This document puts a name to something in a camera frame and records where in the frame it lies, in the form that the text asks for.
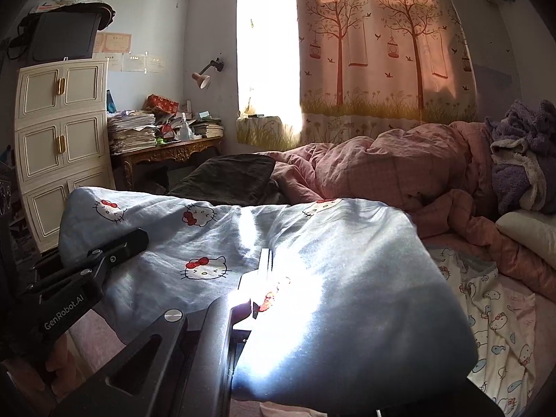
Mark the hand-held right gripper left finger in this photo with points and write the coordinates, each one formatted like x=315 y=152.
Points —
x=204 y=356

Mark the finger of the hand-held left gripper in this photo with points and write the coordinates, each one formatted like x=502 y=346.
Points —
x=121 y=247
x=47 y=263

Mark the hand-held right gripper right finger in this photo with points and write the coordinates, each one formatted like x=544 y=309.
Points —
x=482 y=404

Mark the blue cat-print pants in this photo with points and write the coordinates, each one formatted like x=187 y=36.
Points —
x=325 y=291

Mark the dark brown folded pants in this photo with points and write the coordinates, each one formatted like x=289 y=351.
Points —
x=226 y=178

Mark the pink white cat-print pajamas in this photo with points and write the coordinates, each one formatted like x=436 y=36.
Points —
x=495 y=312

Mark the carved wooden desk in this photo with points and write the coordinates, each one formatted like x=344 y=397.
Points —
x=173 y=150

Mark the stack of papers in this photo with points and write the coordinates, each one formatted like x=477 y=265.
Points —
x=130 y=134

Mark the cream cabinet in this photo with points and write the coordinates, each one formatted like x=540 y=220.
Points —
x=65 y=139

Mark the pink bed sheet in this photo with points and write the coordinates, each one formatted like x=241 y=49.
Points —
x=545 y=289

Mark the white bottle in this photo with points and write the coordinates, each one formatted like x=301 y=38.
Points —
x=186 y=128

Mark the stack of books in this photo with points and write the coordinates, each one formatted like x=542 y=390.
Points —
x=208 y=129

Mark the red snack bag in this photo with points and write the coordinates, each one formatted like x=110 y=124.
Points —
x=163 y=104

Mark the white pillow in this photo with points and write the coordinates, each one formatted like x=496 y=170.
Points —
x=530 y=230

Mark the grass-print covered stand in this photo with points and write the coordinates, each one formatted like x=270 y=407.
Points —
x=265 y=132

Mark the black case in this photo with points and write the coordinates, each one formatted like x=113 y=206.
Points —
x=61 y=34

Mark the purple fleece robe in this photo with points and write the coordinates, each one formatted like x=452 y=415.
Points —
x=521 y=173

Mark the pink quilt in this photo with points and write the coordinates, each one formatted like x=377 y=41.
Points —
x=369 y=160

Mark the tree-print curtain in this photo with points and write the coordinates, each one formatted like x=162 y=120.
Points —
x=369 y=74

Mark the white wall certificate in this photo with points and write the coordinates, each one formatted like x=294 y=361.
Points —
x=114 y=61
x=156 y=64
x=134 y=63

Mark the pink wall lamp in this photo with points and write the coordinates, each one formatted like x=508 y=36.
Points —
x=202 y=80

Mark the tan wall certificate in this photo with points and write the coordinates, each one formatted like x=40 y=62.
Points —
x=117 y=42

